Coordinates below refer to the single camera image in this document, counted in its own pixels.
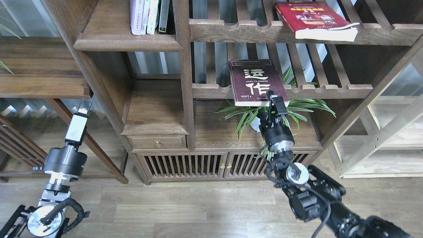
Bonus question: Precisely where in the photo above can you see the dark green upright book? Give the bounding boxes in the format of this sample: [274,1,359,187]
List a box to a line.
[158,0,171,34]

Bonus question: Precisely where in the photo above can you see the white lavender book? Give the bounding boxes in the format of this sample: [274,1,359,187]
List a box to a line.
[130,0,144,36]

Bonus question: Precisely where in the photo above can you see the light wooden rack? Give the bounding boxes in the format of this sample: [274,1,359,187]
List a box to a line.
[327,50,423,179]

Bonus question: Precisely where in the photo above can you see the dark wooden side table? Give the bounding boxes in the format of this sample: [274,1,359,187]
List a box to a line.
[0,36,129,184]

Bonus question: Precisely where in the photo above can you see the dark wooden bookshelf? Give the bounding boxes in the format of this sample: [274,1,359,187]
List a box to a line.
[43,0,422,185]

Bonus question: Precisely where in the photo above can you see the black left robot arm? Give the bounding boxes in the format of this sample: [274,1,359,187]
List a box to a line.
[1,99,92,238]

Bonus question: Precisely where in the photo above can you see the small wooden drawer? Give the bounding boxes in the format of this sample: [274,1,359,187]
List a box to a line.
[127,135,186,149]

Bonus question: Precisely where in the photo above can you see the green spider plant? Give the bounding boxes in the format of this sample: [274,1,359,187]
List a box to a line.
[218,66,336,137]

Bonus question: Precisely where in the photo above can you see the left slatted cabinet door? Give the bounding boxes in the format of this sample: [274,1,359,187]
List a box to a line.
[136,152,228,182]

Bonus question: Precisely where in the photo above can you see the dark maroon book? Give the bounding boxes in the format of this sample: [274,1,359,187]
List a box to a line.
[228,59,289,107]

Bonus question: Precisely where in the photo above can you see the dark slatted wooden bench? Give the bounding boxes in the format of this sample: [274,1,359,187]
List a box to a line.
[0,114,76,183]

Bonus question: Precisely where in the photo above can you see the slatted cabinet door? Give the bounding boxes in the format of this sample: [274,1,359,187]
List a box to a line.
[225,151,318,179]
[136,152,228,182]

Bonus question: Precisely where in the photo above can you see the right slatted cabinet door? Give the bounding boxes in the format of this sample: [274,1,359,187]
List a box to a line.
[225,151,318,179]

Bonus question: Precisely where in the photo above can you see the white plant pot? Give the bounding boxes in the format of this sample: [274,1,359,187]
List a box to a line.
[250,114,261,133]

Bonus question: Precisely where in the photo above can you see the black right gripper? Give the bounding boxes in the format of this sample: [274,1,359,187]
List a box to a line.
[258,91,295,153]

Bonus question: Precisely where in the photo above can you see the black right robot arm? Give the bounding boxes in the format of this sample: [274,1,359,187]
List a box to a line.
[259,91,410,238]

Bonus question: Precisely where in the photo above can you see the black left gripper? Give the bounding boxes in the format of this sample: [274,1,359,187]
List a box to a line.
[33,99,92,180]

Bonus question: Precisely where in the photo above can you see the white book middle upright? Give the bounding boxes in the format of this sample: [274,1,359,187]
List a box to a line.
[146,0,160,35]

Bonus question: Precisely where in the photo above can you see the red book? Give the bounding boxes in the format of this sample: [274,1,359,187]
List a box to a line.
[275,1,359,42]

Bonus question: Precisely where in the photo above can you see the green plant leaves left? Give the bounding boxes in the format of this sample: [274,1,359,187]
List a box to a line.
[0,7,22,75]

